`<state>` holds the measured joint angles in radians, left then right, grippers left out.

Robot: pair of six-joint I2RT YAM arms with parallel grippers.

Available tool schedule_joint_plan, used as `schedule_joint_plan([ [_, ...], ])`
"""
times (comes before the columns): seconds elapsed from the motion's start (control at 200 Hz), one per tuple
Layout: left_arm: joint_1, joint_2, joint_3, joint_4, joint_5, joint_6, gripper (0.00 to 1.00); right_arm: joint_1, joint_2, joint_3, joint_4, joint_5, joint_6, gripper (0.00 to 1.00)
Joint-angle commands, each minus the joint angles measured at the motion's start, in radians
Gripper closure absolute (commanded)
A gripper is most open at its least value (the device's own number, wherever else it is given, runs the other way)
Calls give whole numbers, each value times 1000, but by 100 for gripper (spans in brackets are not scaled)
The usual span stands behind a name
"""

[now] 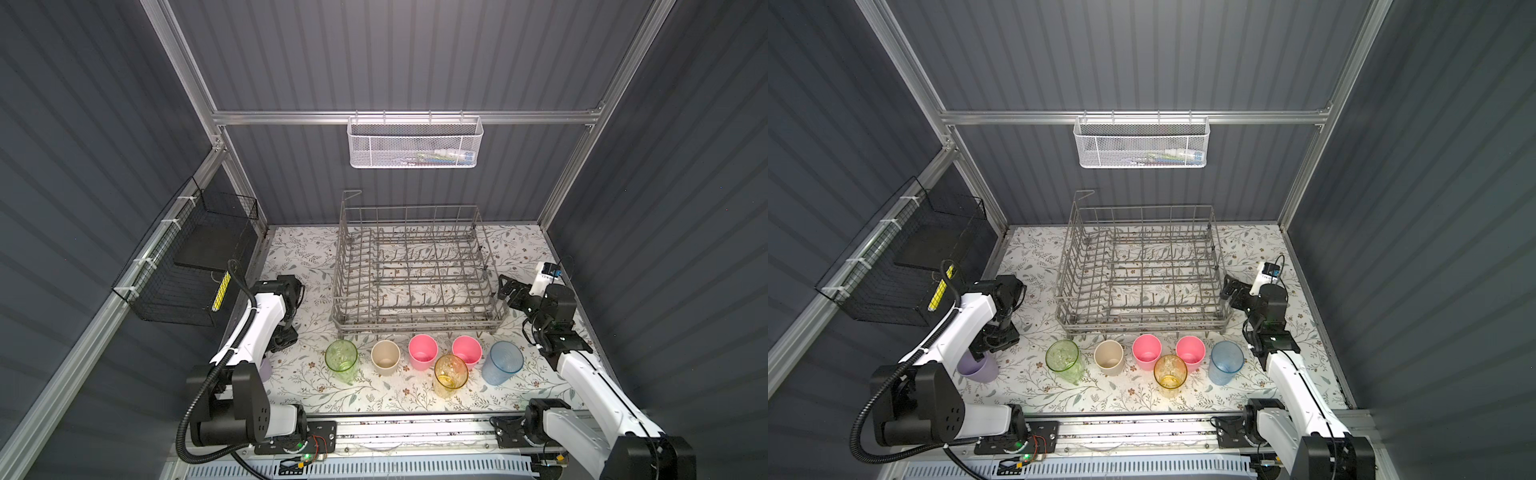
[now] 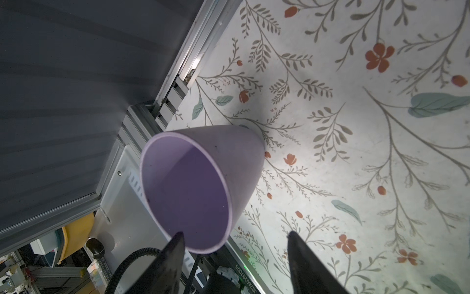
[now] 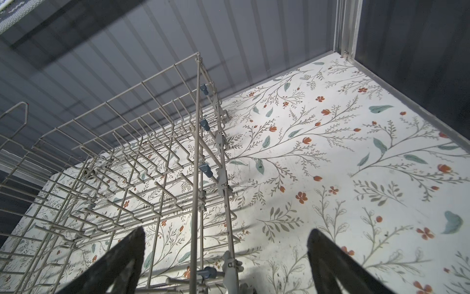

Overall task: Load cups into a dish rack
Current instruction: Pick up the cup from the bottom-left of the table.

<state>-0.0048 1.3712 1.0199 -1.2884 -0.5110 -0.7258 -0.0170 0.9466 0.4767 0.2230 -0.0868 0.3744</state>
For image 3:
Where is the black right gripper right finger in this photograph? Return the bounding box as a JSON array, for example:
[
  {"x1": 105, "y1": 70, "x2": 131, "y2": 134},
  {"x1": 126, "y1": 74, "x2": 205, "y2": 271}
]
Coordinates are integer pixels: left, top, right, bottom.
[{"x1": 307, "y1": 229, "x2": 393, "y2": 294}]

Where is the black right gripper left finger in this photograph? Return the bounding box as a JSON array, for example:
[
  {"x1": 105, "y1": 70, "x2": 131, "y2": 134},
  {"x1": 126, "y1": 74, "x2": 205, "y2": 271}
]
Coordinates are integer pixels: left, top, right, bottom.
[{"x1": 58, "y1": 227, "x2": 145, "y2": 294}]

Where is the floral table mat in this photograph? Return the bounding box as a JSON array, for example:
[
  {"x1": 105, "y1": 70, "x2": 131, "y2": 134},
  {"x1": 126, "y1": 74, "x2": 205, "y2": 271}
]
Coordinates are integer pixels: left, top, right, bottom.
[{"x1": 0, "y1": 51, "x2": 470, "y2": 294}]

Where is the grey wire dish rack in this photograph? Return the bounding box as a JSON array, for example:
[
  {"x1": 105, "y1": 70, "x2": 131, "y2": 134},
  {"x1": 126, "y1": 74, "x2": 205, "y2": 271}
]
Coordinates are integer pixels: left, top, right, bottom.
[{"x1": 1, "y1": 53, "x2": 255, "y2": 294}]

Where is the white mesh wall basket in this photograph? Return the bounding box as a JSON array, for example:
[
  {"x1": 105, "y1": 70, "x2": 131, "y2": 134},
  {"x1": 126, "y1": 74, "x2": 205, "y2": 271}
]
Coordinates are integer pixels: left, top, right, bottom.
[{"x1": 0, "y1": 0, "x2": 44, "y2": 34}]

